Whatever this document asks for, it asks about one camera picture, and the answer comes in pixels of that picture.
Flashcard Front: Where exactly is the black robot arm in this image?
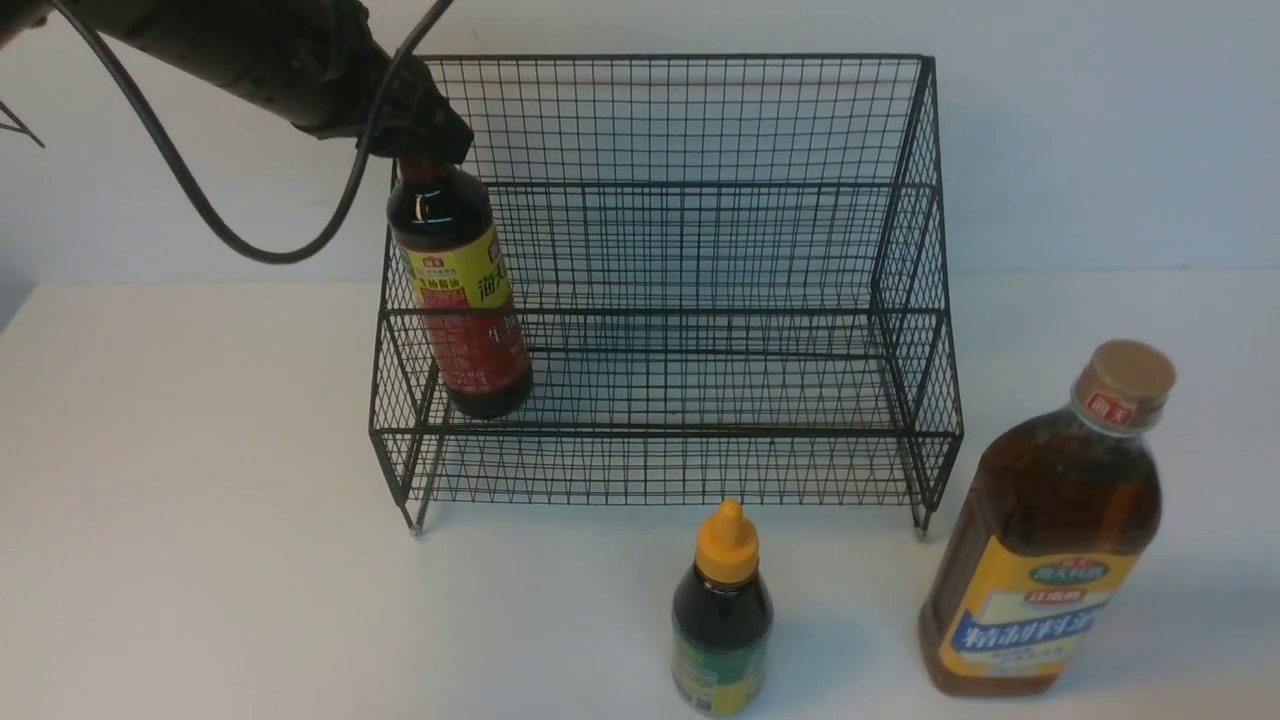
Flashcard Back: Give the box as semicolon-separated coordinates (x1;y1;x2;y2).
68;1;474;165

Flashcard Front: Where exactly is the large amber cooking wine bottle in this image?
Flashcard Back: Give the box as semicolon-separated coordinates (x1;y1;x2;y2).
918;340;1178;698

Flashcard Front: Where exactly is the yellow-capped seasoning bottle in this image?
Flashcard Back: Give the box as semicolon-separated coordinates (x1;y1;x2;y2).
671;498;774;717

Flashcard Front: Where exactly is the black wire mesh rack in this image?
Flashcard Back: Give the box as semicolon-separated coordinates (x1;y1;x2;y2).
367;53;964;536

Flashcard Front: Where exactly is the dark soy sauce bottle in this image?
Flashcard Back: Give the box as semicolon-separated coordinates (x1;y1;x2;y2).
387;158;532;420

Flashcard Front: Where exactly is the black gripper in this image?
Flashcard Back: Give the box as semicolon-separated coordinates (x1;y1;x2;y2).
353;55;475;165

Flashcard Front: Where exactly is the black cable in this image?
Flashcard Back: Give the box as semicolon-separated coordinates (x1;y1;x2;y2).
47;0;457;266

